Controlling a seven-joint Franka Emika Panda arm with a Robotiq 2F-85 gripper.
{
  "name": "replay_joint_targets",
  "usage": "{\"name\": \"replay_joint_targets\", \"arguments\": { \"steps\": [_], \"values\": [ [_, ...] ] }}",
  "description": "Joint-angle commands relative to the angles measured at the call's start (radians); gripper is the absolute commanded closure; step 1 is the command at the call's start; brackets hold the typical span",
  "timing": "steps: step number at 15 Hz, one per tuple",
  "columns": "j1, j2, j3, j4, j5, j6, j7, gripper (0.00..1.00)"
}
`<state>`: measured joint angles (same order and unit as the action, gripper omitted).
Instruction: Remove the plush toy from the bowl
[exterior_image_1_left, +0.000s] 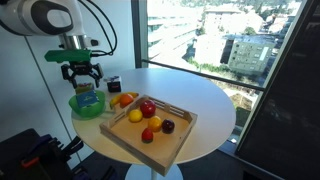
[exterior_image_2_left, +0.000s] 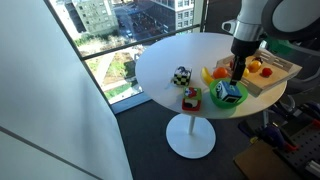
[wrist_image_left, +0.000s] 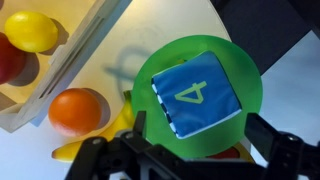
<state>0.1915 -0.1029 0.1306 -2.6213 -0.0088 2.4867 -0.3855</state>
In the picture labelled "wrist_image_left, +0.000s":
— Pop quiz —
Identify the green plastic bowl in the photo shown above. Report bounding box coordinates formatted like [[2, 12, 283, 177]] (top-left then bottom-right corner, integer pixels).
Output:
[[130, 34, 264, 159]]

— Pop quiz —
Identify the yellow toy banana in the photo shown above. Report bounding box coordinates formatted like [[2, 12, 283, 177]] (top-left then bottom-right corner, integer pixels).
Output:
[[51, 89, 138, 163]]

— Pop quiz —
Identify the blue number plush cube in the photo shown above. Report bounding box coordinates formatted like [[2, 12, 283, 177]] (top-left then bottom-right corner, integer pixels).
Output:
[[150, 49, 243, 140]]

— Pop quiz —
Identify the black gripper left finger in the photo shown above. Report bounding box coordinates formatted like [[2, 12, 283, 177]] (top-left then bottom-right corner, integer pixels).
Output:
[[64, 110, 158, 180]]

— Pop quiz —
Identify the red toy apple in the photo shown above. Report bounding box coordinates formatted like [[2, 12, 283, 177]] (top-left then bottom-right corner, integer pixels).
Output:
[[0, 32, 28, 85]]

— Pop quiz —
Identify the light wooden tray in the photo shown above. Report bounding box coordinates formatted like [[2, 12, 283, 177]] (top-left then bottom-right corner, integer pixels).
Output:
[[0, 0, 133, 134]]

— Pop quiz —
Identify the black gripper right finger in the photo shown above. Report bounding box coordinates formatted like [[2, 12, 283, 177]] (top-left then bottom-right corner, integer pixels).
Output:
[[245, 112, 320, 180]]

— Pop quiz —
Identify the orange toy fruit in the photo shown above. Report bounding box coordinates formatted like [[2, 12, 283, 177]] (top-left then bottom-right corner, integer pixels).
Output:
[[47, 87, 103, 138]]

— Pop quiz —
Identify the yellow toy lemon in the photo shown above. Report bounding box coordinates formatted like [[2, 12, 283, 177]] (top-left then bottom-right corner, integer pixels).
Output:
[[3, 10, 60, 54]]

